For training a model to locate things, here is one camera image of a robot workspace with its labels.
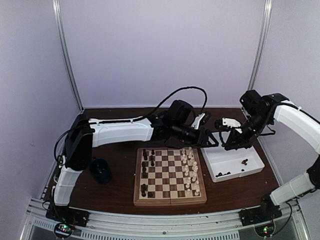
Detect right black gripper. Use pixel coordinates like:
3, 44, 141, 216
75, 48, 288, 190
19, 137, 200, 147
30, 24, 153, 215
225, 111, 272, 151

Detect white plastic compartment tray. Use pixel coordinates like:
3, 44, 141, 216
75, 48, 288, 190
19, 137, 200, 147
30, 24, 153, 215
201, 146, 265, 183

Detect wooden chess board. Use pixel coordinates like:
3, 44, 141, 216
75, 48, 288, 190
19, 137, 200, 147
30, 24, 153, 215
133, 147, 207, 207

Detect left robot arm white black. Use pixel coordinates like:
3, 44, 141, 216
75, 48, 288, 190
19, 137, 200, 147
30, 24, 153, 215
51, 100, 219, 222

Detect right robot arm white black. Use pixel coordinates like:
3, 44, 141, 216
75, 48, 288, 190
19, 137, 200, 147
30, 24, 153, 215
216, 89, 320, 221

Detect row of white chess pieces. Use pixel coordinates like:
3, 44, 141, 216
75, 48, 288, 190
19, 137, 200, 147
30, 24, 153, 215
178, 147, 201, 198

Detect dark blue mug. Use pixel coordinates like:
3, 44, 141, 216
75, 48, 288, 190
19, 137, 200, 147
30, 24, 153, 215
89, 158, 112, 185

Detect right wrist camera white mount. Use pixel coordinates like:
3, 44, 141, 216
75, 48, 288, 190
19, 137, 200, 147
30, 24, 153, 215
214, 117, 242, 133

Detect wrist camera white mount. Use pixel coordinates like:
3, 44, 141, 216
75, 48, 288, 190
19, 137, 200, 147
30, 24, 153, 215
214, 117, 242, 133
191, 111, 212, 130

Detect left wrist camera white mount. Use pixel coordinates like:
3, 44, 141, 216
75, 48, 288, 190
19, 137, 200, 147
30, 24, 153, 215
191, 111, 212, 130

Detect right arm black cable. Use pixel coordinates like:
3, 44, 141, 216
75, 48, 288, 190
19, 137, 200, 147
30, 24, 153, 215
214, 119, 276, 148

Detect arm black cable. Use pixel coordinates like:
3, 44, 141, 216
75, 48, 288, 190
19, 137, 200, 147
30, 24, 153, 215
214, 119, 276, 148
54, 86, 208, 166

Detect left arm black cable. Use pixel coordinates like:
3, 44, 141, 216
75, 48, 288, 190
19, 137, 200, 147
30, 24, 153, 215
54, 86, 208, 166

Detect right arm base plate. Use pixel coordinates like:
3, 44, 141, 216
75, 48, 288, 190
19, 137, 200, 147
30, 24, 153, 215
238, 207, 282, 226

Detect right aluminium frame post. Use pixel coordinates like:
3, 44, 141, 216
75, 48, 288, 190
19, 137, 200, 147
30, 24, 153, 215
247, 0, 273, 91

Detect aluminium frame post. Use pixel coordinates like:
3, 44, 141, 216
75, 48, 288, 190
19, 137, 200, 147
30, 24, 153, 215
247, 0, 273, 91
52, 0, 84, 112

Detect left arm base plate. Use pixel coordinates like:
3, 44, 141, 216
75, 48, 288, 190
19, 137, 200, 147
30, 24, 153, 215
45, 206, 90, 227

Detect left aluminium frame post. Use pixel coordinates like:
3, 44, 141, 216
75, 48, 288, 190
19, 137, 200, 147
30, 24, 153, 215
52, 0, 84, 112

